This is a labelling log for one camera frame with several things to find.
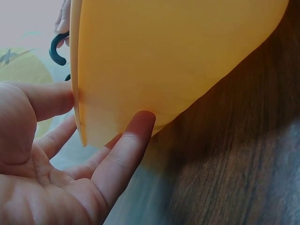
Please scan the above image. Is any person's left hand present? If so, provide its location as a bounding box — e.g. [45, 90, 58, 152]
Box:
[0, 81, 157, 225]

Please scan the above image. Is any person's right hand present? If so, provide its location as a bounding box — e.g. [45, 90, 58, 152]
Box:
[54, 0, 72, 47]

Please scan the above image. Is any black curved hook handle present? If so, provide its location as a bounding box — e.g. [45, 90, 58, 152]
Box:
[48, 31, 71, 66]

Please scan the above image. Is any yellow plastic bowl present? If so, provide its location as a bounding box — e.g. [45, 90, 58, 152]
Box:
[69, 0, 290, 150]

